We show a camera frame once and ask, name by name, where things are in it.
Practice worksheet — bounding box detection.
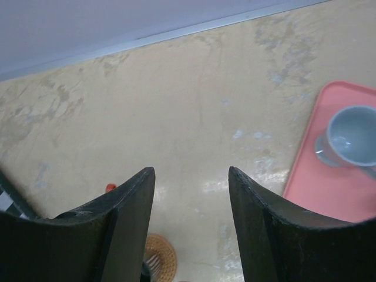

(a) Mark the black white chessboard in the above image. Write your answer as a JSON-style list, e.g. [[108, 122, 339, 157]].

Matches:
[[0, 172, 38, 219]]

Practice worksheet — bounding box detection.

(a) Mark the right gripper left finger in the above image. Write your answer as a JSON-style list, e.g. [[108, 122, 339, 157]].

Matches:
[[1, 167, 155, 281]]

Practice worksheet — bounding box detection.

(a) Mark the round light cork coaster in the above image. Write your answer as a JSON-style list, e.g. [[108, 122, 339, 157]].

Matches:
[[143, 234, 177, 282]]

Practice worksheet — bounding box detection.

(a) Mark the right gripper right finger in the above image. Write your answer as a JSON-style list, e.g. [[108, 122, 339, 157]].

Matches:
[[229, 167, 375, 281]]

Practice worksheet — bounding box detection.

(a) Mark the pink tray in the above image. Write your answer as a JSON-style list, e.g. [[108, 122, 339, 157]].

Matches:
[[283, 81, 375, 223]]

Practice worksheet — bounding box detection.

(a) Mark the pink cup gold inside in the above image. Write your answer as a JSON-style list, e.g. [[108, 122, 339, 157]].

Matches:
[[105, 183, 117, 193]]

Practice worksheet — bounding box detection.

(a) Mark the large white mug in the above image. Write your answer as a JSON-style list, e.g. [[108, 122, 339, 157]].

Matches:
[[314, 105, 375, 180]]

